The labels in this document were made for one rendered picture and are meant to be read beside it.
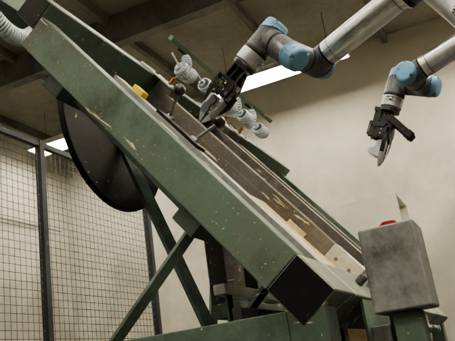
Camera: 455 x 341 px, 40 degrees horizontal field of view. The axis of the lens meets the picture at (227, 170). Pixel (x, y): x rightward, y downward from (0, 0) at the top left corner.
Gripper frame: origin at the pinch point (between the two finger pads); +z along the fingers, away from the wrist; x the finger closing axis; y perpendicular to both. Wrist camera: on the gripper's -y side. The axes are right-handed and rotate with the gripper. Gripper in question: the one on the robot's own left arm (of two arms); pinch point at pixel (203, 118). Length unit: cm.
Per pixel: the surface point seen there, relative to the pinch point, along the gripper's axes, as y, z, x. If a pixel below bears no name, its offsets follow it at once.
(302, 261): 43, 8, 47
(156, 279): 23, 39, 22
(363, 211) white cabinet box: -405, -5, 79
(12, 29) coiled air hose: -29, 21, -83
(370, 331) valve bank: 24, 13, 72
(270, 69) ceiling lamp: -493, -59, -88
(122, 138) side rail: 22.5, 16.5, -8.7
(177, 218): 25.4, 22.5, 16.9
